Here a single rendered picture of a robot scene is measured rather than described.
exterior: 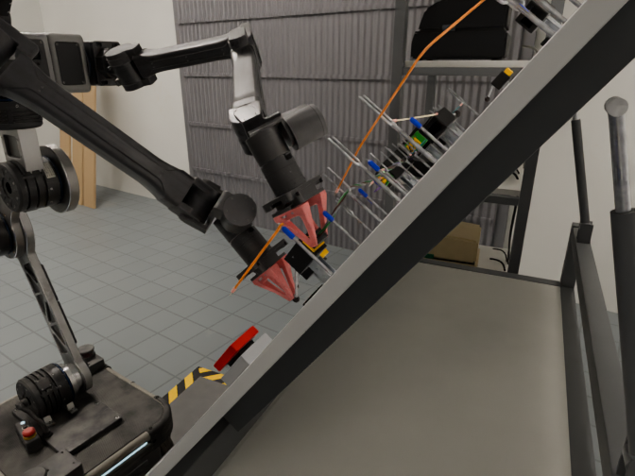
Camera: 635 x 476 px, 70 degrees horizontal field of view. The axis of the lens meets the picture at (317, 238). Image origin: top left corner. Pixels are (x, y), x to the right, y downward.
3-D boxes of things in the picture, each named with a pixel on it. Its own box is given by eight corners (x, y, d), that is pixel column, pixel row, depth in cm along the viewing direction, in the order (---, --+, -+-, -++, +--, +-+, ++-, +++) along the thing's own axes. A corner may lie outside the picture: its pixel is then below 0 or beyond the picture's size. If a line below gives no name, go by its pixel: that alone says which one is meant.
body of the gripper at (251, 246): (290, 245, 87) (266, 214, 87) (258, 270, 80) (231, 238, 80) (273, 259, 92) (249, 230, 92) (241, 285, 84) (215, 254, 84)
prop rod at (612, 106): (627, 95, 39) (646, 386, 46) (623, 93, 42) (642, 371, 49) (606, 100, 40) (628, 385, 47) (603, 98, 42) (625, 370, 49)
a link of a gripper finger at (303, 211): (343, 229, 77) (317, 179, 76) (322, 246, 71) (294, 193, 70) (315, 240, 81) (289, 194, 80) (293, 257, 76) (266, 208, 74)
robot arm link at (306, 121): (248, 153, 84) (231, 110, 78) (302, 125, 86) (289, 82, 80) (274, 180, 75) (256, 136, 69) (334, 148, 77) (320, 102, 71)
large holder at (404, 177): (450, 161, 140) (416, 130, 142) (417, 196, 134) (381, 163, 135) (440, 172, 146) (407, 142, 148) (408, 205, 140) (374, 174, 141)
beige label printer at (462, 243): (395, 274, 183) (398, 228, 176) (405, 255, 202) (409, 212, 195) (474, 287, 172) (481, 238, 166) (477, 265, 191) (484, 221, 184)
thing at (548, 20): (585, 17, 86) (548, -12, 87) (571, 30, 79) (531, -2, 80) (565, 38, 90) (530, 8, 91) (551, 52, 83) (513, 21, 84)
